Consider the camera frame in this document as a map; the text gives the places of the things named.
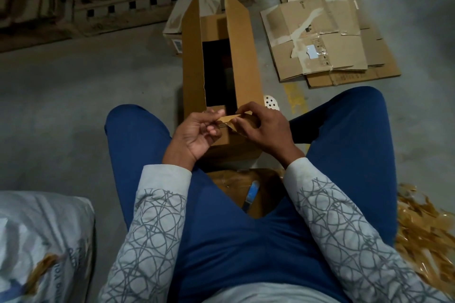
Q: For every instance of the person's left forearm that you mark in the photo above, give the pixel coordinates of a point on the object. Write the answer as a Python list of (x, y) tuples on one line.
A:
[(146, 242)]

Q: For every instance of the small brown cardboard box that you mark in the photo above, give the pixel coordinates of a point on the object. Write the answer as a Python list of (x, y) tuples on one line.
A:
[(181, 19)]

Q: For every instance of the brown plastic-wrapped stool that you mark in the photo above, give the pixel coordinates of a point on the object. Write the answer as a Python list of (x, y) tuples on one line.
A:
[(227, 189)]

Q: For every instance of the crumpled brown tape scraps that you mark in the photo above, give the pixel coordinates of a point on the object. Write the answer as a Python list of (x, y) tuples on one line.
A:
[(426, 235)]

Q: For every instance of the person's right hand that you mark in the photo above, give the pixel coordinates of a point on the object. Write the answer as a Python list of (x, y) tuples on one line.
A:
[(274, 132)]

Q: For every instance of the brown packing tape roll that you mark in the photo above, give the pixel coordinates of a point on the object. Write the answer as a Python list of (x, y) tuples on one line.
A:
[(229, 119)]

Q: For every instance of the flat brown cardboard sheet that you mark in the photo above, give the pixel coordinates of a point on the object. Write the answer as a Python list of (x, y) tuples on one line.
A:
[(384, 65)]

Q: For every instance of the person's blue trousers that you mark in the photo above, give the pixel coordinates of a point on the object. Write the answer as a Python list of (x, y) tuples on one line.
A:
[(234, 242)]

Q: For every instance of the person's left hand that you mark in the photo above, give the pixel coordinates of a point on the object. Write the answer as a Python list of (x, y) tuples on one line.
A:
[(188, 139)]

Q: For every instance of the person's grey shirt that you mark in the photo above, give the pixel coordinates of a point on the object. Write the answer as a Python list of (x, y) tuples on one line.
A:
[(274, 293)]

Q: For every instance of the person's right white clog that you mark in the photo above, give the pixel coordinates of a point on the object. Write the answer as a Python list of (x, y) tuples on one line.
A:
[(271, 102)]

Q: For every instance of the person's right forearm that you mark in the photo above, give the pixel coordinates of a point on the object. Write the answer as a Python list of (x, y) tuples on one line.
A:
[(355, 235)]

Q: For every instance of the wooden pallet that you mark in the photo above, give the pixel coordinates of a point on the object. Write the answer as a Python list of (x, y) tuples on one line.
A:
[(128, 8)]

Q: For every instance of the large black-label cardboard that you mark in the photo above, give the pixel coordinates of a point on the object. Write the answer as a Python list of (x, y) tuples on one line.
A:
[(245, 58)]

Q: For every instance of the white woven sack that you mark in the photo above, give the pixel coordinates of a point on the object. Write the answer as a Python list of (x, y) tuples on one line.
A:
[(39, 242)]

